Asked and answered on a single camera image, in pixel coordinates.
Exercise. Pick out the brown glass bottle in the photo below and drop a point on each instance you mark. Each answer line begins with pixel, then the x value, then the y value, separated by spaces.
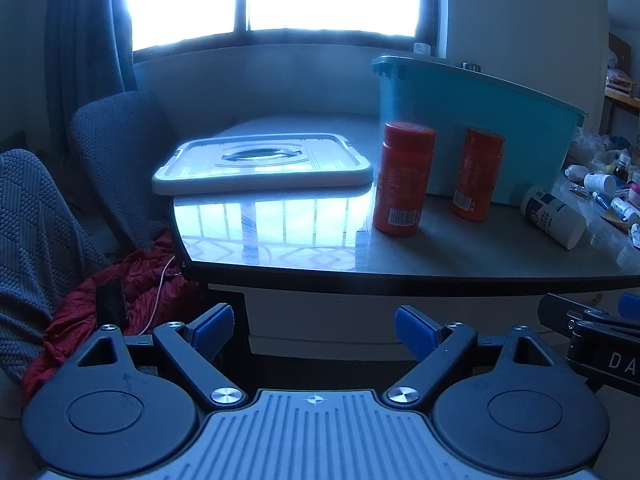
pixel 623 167

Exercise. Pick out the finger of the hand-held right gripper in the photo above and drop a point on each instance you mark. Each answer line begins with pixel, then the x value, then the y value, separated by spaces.
pixel 560 314
pixel 629 305

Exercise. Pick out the red jacket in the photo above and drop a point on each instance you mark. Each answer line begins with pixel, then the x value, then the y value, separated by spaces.
pixel 165 290

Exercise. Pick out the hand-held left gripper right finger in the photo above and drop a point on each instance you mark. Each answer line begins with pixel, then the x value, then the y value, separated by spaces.
pixel 414 332

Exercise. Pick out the grey fabric chair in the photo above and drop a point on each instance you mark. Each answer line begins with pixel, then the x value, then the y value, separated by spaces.
pixel 120 160

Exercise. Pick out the white bottle with blue label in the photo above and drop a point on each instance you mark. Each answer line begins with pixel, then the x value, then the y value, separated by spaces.
pixel 552 217

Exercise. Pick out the glass-topped desktop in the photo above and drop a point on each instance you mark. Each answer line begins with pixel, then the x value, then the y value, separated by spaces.
pixel 450 255

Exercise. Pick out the blue curtain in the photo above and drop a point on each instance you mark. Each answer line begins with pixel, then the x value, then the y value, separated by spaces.
pixel 85 45

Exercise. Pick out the blue and white tube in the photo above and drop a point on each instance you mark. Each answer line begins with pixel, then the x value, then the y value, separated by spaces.
pixel 617 206

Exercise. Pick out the small white bottle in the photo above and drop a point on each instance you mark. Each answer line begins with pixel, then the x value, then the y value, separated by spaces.
pixel 597 181

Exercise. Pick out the teal plastic storage box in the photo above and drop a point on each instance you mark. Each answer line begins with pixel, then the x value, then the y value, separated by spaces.
pixel 500 125

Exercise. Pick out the slim orange bottle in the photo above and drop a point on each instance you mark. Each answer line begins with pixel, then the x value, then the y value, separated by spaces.
pixel 477 175

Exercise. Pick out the wooden shelf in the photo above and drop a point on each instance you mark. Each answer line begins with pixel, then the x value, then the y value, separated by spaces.
pixel 622 90

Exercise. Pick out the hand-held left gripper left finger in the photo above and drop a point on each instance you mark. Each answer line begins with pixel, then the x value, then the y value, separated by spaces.
pixel 215 329

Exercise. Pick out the large orange bottle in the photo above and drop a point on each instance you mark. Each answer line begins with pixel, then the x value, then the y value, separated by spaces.
pixel 402 180

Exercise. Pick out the white plastic storage box lid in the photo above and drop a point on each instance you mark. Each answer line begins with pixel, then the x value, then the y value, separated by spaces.
pixel 265 167

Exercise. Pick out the black phone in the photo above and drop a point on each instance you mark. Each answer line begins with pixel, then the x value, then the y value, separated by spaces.
pixel 111 302

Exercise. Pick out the small white jar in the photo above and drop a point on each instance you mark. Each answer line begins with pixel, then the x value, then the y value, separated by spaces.
pixel 422 49

